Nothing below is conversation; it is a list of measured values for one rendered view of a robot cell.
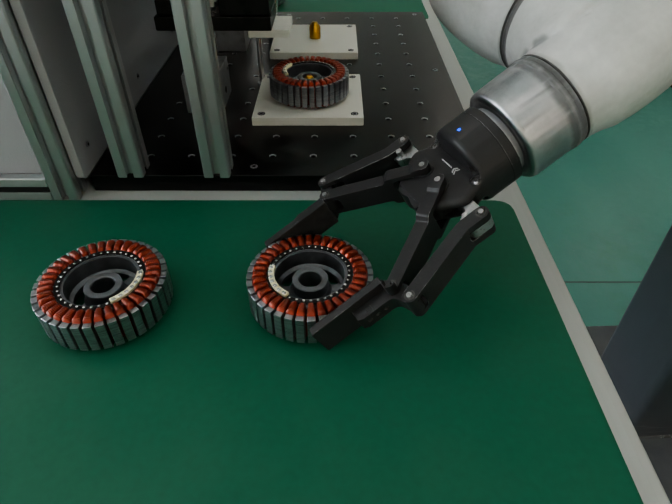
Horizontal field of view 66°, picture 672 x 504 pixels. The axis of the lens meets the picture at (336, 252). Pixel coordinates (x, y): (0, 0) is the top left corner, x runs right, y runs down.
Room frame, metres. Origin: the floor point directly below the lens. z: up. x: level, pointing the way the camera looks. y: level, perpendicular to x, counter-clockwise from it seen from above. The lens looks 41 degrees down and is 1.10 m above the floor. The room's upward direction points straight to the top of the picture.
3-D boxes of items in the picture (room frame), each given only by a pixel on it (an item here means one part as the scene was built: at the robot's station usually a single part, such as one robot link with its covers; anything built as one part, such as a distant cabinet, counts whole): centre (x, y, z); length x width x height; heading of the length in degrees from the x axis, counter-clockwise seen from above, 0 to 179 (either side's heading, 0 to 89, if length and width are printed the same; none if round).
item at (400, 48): (0.84, 0.05, 0.76); 0.64 x 0.47 x 0.02; 0
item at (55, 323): (0.33, 0.21, 0.77); 0.11 x 0.11 x 0.04
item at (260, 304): (0.33, 0.02, 0.77); 0.11 x 0.11 x 0.04
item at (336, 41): (0.96, 0.04, 0.78); 0.15 x 0.15 x 0.01; 0
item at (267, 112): (0.71, 0.04, 0.78); 0.15 x 0.15 x 0.01; 0
